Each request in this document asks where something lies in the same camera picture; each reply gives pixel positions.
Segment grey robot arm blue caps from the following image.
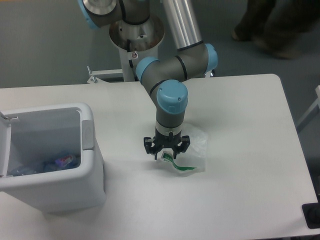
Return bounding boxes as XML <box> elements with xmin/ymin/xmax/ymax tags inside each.
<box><xmin>78</xmin><ymin>0</ymin><xmax>218</xmax><ymax>156</ymax></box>

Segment black cable on pedestal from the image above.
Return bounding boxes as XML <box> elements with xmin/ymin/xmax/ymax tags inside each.
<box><xmin>126</xmin><ymin>39</ymin><xmax>139</xmax><ymax>82</ymax></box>

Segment black clamp at table edge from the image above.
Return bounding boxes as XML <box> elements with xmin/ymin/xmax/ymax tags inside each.
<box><xmin>302</xmin><ymin>202</ymin><xmax>320</xmax><ymax>229</ymax></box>

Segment white trash can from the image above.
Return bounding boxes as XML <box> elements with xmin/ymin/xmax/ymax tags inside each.
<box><xmin>0</xmin><ymin>103</ymin><xmax>106</xmax><ymax>213</ymax></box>

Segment person's dark legs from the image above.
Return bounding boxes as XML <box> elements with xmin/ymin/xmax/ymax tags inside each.
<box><xmin>231</xmin><ymin>0</ymin><xmax>320</xmax><ymax>60</ymax></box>

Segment white frame at right edge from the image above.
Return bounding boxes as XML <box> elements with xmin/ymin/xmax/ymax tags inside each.
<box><xmin>295</xmin><ymin>85</ymin><xmax>320</xmax><ymax>134</ymax></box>

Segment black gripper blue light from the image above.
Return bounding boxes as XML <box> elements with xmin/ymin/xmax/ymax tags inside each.
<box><xmin>143</xmin><ymin>130</ymin><xmax>190</xmax><ymax>160</ymax></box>

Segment clear crushed plastic bottle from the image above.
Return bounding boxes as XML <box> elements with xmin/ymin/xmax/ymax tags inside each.
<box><xmin>8</xmin><ymin>153</ymin><xmax>81</xmax><ymax>177</ymax></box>

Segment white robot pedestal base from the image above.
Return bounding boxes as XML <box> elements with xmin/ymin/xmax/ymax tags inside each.
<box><xmin>86</xmin><ymin>12</ymin><xmax>216</xmax><ymax>85</ymax></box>

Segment clear plastic bag green print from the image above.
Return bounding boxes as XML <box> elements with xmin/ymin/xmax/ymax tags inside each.
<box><xmin>156</xmin><ymin>123</ymin><xmax>208</xmax><ymax>177</ymax></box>

